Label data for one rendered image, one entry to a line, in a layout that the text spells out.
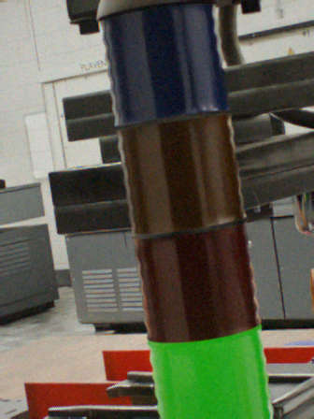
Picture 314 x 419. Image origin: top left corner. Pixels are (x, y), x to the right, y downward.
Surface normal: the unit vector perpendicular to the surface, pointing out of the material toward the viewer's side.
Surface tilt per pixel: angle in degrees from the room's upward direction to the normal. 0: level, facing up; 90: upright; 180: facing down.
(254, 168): 90
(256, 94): 90
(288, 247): 90
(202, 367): 104
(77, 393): 90
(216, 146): 76
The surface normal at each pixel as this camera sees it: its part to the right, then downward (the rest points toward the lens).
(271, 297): -0.60, 0.14
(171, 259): -0.33, 0.35
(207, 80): 0.62, 0.20
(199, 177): 0.29, 0.26
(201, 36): 0.55, -0.28
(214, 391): -0.03, -0.18
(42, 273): 0.79, -0.07
